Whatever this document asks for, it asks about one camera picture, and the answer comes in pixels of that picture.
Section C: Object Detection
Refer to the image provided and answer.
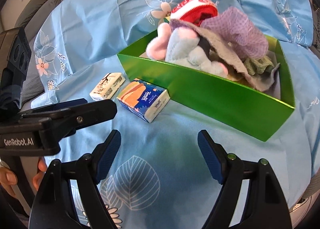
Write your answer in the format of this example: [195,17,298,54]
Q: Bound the green cardboard box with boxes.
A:
[117,31,295,142]

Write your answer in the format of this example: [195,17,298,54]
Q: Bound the person's left hand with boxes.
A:
[0,157,48,198]

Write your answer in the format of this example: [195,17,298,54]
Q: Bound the purple grey cloth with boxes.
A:
[170,19,280,92]

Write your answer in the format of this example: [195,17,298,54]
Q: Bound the white tree tissue pack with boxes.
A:
[89,72,125,101]

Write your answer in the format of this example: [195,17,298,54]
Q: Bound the blue orange tissue pack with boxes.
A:
[117,78,170,123]

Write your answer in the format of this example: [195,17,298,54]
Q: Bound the purple mesh bath pouf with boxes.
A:
[200,7,268,59]

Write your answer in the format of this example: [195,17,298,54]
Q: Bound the red white knitted hat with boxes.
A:
[170,0,218,26]

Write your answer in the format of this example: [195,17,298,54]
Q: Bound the blue pink plush toy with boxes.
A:
[145,23,228,78]

